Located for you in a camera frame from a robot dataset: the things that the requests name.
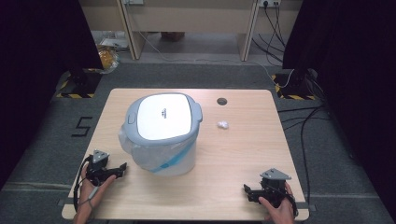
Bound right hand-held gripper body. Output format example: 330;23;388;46
259;167;293;209

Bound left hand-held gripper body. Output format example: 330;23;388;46
85;149;118;188

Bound white grey lidded trash bin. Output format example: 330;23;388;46
118;91;204;177

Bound person's right hand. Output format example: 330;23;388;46
258;181;296;222

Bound person's left hand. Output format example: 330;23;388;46
79;174;118;209

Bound clear plastic bin liner bag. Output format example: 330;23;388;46
118;124;198;177

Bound black tape floor mark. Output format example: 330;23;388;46
71;116;93;138

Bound black stand base hazard tape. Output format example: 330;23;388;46
270;68;318;101
55;68;103;100

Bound yellow plastic bag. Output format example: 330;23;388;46
96;44;120;75

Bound black curtain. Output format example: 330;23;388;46
281;0;396;216
0;0;105;190

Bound white papers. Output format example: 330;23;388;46
98;36;130;52

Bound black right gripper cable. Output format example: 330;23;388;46
279;186;300;218

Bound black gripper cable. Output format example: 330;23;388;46
73;154;94;213
279;186;300;218

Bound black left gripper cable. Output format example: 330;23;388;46
73;154;94;213

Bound black floor cables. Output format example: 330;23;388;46
277;105;332;207

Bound black power cables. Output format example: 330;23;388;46
251;2;287;67

